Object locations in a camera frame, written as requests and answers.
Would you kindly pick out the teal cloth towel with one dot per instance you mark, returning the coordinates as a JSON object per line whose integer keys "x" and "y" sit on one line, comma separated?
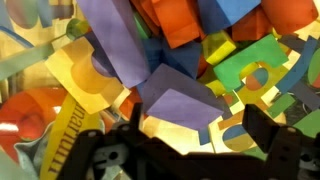
{"x": 30, "y": 156}

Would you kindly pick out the long purple foam block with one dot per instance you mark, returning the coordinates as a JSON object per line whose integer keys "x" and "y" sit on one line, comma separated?
{"x": 112, "y": 21}

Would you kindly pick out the clear plastic toy bag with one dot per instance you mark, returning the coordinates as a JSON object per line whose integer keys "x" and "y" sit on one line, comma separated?
{"x": 192, "y": 37}

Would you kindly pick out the red plate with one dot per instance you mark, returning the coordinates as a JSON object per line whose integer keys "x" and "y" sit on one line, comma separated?
{"x": 25, "y": 116}

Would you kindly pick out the yellow foam arch block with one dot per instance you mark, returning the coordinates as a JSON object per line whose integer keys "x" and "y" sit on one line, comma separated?
{"x": 72, "y": 66}

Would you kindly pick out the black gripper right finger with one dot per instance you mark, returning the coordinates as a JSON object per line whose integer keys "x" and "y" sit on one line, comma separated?
{"x": 282, "y": 144}

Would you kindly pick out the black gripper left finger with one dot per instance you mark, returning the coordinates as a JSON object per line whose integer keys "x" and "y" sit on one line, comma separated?
{"x": 97, "y": 151}

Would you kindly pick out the green foam arch block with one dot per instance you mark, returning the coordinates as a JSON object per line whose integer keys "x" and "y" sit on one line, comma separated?
{"x": 266, "y": 50}

